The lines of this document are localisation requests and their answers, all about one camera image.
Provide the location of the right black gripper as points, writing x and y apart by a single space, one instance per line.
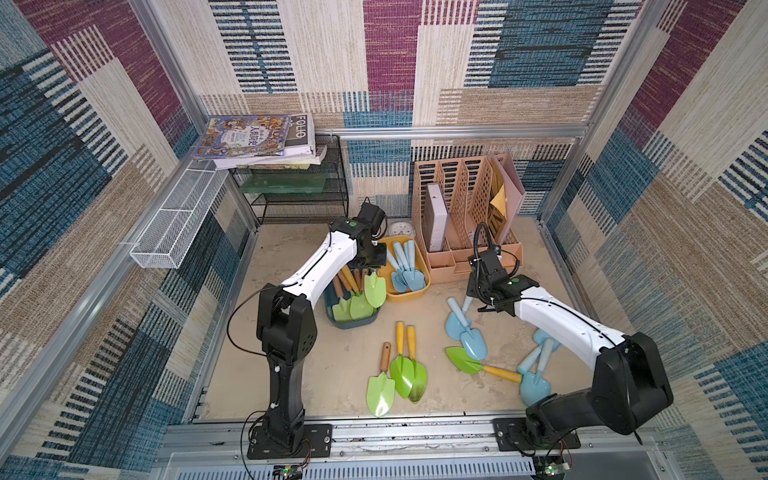
483 291

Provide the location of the colorful picture book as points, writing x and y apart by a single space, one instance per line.
243 136

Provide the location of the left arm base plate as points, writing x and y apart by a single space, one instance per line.
309 441

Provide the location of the pink desk file organizer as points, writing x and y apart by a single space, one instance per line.
466 189

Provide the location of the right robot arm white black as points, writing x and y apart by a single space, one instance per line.
629 386

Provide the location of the black wire shelf rack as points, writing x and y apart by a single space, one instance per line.
317 194

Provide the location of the pink folder with yellow paper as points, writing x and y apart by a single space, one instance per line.
507 194

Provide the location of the green shovel yellow handle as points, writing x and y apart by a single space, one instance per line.
461 360
420 379
401 368

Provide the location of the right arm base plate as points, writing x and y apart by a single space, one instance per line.
521 435

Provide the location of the dark teal storage tray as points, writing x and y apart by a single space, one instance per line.
331 299

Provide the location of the white box in organizer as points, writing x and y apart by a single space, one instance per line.
435 218

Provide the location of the white alarm clock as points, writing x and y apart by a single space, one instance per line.
401 228

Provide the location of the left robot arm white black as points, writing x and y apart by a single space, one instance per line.
286 323

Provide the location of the white wire mesh basket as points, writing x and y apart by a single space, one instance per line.
167 239

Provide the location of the stack of white books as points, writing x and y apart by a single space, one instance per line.
301 150

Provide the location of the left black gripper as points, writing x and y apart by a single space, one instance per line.
379 263

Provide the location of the green tray on shelf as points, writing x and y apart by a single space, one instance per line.
284 183

